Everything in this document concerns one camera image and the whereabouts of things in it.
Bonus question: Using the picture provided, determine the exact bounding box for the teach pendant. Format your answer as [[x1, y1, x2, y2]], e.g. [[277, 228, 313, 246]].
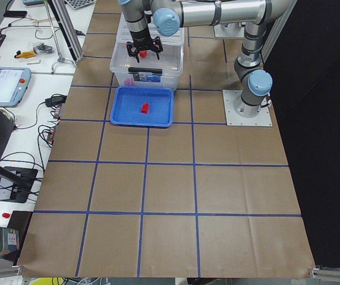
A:
[[0, 67, 32, 107]]

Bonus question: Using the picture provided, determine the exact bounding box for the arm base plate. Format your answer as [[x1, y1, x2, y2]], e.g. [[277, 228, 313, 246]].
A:
[[214, 22, 245, 40], [222, 90, 273, 128]]

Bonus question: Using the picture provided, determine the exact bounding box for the black power adapter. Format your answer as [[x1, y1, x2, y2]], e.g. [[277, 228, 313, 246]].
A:
[[45, 94, 67, 107]]

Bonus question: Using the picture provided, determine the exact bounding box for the clear plastic box lid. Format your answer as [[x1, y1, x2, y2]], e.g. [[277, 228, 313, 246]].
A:
[[116, 14, 184, 46]]

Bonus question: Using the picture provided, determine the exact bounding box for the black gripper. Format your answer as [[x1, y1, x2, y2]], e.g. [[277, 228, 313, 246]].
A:
[[126, 28, 163, 63]]

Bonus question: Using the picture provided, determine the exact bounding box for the blue plastic tray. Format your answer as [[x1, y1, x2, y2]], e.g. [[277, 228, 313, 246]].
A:
[[110, 86, 174, 128]]

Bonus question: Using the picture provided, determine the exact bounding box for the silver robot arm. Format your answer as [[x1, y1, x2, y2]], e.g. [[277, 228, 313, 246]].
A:
[[119, 0, 291, 118]]

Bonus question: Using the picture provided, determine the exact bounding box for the aluminium frame post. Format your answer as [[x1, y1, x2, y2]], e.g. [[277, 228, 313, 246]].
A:
[[48, 0, 83, 62]]

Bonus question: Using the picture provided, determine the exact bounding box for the black box latch handle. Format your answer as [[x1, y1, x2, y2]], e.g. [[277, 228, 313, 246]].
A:
[[128, 66, 163, 76]]

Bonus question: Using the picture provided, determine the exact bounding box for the metal rod stand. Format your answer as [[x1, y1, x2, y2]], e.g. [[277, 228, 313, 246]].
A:
[[44, 0, 76, 75]]

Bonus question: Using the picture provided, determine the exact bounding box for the clear plastic storage box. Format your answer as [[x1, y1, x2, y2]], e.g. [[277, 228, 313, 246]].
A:
[[109, 17, 186, 91]]

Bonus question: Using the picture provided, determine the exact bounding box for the red block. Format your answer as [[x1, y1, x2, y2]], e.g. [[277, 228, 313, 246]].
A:
[[141, 103, 150, 115], [139, 50, 147, 58], [124, 78, 135, 86]]

